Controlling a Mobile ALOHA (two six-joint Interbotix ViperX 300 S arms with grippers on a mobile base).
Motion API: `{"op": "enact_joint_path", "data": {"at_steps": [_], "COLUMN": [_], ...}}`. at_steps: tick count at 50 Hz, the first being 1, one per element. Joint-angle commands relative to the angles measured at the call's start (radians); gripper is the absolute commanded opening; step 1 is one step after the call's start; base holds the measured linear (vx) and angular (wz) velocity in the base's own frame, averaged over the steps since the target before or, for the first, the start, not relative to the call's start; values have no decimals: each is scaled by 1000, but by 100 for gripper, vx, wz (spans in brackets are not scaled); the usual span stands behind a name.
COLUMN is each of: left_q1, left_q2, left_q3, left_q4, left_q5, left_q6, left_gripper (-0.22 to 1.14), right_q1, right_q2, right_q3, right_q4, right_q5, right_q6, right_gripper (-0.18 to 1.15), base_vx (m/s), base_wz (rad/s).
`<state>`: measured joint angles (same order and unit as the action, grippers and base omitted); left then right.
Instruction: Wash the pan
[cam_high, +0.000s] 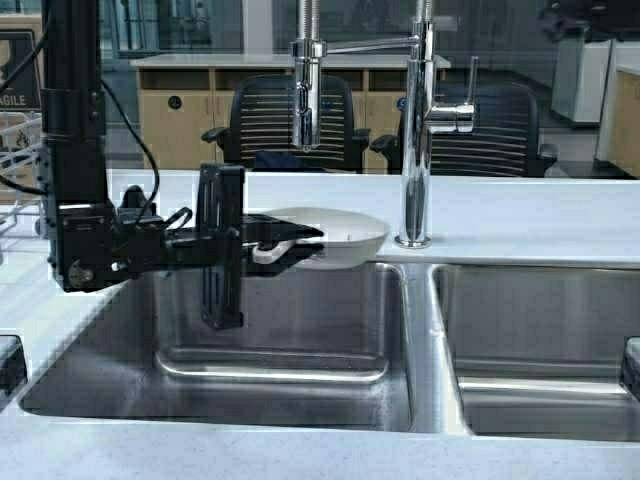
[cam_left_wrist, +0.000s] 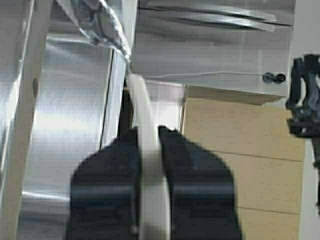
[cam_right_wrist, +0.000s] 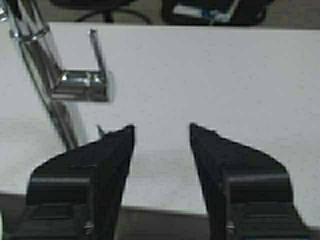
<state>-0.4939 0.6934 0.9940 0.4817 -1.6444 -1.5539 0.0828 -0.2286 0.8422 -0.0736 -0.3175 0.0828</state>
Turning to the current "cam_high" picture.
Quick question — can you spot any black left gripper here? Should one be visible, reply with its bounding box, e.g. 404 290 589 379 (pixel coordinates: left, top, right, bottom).
113 185 324 276

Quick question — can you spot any white frying pan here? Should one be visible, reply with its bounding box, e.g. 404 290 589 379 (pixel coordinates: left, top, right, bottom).
267 207 390 270

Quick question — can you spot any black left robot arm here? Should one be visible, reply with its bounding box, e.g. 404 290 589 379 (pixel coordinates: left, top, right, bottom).
40 1 323 292

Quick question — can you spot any left black office chair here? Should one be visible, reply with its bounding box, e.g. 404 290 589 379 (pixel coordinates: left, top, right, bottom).
201 74 370 174

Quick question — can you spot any black office chair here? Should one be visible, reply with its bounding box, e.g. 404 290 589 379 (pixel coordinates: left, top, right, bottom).
201 74 370 174
369 82 559 179

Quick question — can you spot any wooden storage counter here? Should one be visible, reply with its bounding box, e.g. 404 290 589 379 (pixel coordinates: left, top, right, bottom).
129 52 452 171

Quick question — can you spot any chrome kitchen faucet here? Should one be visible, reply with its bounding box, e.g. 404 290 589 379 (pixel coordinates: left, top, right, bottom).
290 1 478 249

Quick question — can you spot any right black office chair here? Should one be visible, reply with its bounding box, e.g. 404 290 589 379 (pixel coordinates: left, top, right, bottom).
369 82 559 179

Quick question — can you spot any stainless steel double sink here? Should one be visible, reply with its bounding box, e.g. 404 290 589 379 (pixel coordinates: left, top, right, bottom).
20 262 639 443

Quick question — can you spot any cardboard fragile box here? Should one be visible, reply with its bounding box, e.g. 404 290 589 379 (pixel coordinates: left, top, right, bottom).
0 18 51 196

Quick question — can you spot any white rolling cabinet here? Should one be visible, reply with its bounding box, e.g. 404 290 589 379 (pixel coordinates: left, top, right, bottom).
551 37 611 126

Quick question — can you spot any white wire dish rack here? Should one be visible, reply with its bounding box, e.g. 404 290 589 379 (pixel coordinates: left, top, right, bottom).
1 111 47 239

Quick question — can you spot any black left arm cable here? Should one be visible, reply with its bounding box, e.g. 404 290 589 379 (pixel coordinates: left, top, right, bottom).
0 19 194 236

